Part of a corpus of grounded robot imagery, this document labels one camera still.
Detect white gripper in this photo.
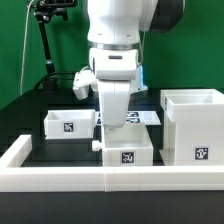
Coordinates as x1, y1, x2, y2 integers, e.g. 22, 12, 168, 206
97, 80, 131, 127

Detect white drawer box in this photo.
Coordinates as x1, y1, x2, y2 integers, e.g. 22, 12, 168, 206
92, 123, 154, 167
44, 109, 96, 139

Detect white drawer cabinet frame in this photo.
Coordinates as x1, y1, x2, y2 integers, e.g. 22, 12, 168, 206
160, 89, 224, 166

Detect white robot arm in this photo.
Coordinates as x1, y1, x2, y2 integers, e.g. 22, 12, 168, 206
87, 0, 185, 128

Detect white fiducial marker plate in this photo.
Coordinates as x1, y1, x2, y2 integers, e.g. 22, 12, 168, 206
94, 110, 162, 127

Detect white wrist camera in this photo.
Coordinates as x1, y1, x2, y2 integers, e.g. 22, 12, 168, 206
72, 69, 97, 100

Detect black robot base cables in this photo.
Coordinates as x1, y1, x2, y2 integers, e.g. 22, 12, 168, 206
33, 70, 81, 90

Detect black camera stand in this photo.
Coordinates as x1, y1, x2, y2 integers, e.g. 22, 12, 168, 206
29, 0, 78, 90

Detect white hanging cable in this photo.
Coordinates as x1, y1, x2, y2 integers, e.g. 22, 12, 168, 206
19, 0, 36, 96

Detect white workspace border frame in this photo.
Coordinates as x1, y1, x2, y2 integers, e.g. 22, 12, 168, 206
0, 135, 224, 192

